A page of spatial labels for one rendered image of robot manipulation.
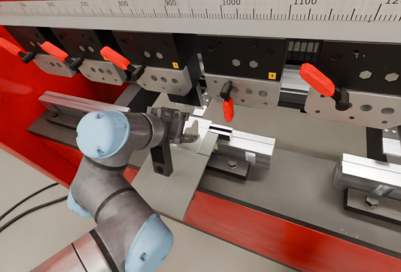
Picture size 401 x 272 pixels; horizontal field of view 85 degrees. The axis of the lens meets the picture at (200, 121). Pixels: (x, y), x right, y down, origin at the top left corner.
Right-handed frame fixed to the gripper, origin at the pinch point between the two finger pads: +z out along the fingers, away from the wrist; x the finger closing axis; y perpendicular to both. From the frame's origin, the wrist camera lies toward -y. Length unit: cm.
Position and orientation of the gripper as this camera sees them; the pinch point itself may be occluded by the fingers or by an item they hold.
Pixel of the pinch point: (187, 135)
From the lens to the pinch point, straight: 66.4
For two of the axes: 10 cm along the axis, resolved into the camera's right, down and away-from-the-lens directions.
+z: 3.7, 0.0, 9.3
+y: 1.7, -9.8, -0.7
